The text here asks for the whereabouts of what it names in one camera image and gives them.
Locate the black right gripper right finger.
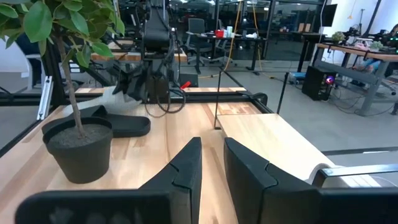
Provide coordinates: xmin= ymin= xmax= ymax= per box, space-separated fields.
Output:
xmin=223 ymin=137 xmax=322 ymax=224

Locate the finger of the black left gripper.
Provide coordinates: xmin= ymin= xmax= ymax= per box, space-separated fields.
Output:
xmin=112 ymin=70 xmax=129 ymax=95

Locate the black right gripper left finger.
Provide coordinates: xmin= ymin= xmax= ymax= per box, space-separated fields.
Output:
xmin=139 ymin=136 xmax=203 ymax=224

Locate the light grey slide sandal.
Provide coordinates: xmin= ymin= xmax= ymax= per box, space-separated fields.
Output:
xmin=74 ymin=86 xmax=147 ymax=118

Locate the wooden background table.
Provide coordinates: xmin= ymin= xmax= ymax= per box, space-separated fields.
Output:
xmin=89 ymin=39 xmax=188 ymax=62

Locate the silver aluminium extrusion bar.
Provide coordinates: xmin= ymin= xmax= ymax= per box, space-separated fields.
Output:
xmin=36 ymin=75 xmax=55 ymax=121

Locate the grey office chair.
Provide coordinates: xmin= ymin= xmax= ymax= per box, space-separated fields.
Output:
xmin=185 ymin=17 xmax=213 ymax=66

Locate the large black flower pot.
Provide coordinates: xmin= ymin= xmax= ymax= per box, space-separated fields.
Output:
xmin=0 ymin=0 xmax=126 ymax=185

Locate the black office desk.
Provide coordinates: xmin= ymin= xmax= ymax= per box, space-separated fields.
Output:
xmin=193 ymin=32 xmax=269 ymax=77

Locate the blue box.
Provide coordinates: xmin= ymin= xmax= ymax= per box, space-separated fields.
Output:
xmin=288 ymin=72 xmax=308 ymax=85

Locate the black computer tower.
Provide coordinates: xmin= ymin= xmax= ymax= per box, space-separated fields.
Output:
xmin=300 ymin=65 xmax=338 ymax=101

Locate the small potted plant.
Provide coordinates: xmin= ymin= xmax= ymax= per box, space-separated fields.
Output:
xmin=369 ymin=40 xmax=384 ymax=52
xmin=330 ymin=30 xmax=346 ymax=45

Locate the wooden desk with grey legs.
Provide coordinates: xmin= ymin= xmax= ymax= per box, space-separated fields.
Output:
xmin=313 ymin=42 xmax=398 ymax=117

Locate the pink object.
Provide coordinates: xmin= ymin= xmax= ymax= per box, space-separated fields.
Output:
xmin=354 ymin=41 xmax=372 ymax=52

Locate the black monitor on stand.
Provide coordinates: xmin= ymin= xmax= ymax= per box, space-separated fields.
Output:
xmin=321 ymin=3 xmax=338 ymax=28

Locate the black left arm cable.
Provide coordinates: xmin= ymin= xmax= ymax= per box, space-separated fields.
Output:
xmin=144 ymin=29 xmax=188 ymax=119

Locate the yellow hanging cable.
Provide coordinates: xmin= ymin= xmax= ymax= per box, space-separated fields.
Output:
xmin=198 ymin=0 xmax=244 ymax=80

